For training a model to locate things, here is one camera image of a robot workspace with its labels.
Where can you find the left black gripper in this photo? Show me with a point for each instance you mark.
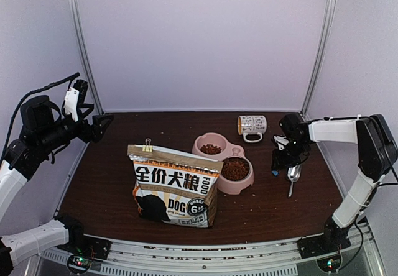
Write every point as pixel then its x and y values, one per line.
pixel 86 135

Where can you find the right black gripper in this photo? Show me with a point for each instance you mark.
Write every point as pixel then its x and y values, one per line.
pixel 280 163

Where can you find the metal food scoop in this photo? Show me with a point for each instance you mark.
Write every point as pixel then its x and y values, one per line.
pixel 293 175

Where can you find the gold binder clip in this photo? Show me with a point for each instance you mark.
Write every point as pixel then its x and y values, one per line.
pixel 147 147

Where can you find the pink double pet bowl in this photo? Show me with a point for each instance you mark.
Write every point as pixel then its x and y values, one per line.
pixel 224 185

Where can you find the dog food bag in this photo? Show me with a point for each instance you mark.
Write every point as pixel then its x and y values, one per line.
pixel 175 187

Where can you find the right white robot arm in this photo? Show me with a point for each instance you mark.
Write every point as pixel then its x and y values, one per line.
pixel 371 147

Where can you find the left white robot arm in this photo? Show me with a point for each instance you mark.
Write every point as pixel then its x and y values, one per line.
pixel 46 131

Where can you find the brown dog kibble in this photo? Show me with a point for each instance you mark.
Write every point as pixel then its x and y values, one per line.
pixel 211 149

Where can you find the white patterned mug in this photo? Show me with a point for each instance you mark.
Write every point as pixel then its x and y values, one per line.
pixel 252 126

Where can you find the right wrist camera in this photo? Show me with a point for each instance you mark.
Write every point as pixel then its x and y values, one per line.
pixel 280 141

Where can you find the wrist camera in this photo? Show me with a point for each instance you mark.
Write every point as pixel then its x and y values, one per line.
pixel 74 97
pixel 280 141

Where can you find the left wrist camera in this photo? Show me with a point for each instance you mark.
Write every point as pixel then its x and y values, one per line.
pixel 74 97

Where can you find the right aluminium frame post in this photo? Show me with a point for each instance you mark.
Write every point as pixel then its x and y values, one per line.
pixel 327 23

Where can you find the aluminium frame post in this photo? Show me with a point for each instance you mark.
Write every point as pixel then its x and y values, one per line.
pixel 327 23
pixel 84 54

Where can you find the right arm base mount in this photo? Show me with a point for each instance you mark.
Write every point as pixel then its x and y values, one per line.
pixel 326 248

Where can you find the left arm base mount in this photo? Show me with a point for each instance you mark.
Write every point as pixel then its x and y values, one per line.
pixel 93 252

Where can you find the left aluminium frame post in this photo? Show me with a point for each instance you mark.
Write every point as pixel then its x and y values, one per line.
pixel 84 54

